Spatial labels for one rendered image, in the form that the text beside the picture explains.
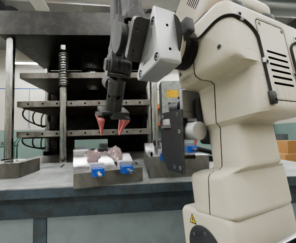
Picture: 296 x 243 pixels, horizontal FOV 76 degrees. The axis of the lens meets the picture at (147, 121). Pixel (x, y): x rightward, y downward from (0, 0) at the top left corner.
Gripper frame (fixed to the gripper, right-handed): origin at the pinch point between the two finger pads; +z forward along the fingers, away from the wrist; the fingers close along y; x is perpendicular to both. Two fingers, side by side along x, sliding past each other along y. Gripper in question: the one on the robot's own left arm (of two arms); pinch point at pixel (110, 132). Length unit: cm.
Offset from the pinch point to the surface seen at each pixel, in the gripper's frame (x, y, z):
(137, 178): 7.4, -11.1, 16.9
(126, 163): 3.5, -6.8, 12.0
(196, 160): 10.7, -36.2, 9.2
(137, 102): -81, -48, 11
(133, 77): -96, -46, -8
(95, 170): 6.2, 5.6, 11.6
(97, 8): -512, -92, -114
